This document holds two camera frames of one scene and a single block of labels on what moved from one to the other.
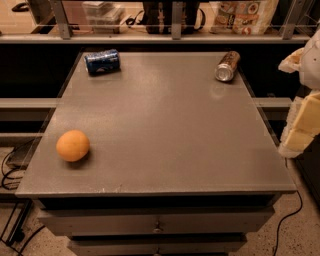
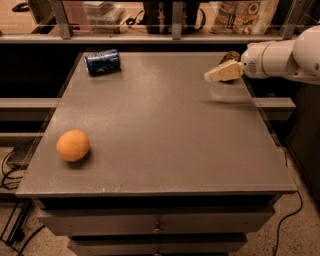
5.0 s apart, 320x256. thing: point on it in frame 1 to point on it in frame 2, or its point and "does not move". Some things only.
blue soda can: (103, 62) does not move
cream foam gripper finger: (303, 125) to (225, 72)
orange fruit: (72, 145) does not move
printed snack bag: (242, 17) does not move
